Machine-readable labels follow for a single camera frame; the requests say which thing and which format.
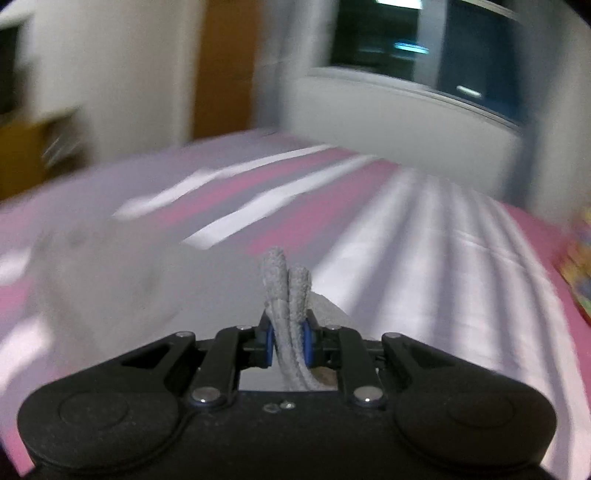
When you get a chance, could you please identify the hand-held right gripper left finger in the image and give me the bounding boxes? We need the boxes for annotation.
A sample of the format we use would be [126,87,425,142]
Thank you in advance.
[121,310,275,411]

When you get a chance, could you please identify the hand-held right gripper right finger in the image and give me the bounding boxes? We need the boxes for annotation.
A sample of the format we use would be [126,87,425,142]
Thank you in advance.
[301,310,457,411]

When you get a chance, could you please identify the grey pants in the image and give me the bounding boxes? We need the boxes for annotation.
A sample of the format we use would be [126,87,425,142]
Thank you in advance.
[28,217,356,393]

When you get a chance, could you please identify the striped pink bed sheet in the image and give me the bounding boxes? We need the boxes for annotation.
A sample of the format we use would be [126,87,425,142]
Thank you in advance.
[0,129,591,480]

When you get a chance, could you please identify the colourful patchwork quilt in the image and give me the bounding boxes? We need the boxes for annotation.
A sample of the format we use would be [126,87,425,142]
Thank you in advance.
[555,208,591,324]

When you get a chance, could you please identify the brown wooden door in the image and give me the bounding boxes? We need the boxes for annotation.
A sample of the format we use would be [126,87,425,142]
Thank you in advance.
[193,0,260,140]

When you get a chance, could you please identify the grey curtain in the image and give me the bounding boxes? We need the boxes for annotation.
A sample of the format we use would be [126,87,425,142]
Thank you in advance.
[512,9,591,217]
[257,0,340,134]

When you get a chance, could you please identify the wooden cabinet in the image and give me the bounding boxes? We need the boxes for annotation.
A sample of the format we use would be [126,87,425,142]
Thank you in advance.
[0,108,89,200]

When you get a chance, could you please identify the sliding glass window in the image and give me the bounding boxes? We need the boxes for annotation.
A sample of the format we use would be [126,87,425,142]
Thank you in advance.
[330,0,532,126]

